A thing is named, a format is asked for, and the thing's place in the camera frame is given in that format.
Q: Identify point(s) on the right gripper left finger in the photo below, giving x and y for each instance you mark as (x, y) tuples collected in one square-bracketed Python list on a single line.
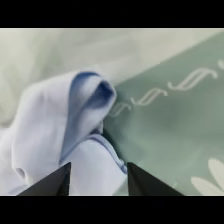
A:
[(56, 183)]

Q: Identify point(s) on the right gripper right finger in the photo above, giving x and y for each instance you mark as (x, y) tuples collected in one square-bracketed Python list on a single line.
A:
[(143, 183)]

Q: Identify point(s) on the light blue shirt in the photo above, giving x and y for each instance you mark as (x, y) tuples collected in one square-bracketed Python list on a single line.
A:
[(50, 133)]

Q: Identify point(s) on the pale green garment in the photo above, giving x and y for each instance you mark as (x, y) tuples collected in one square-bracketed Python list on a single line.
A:
[(66, 50)]

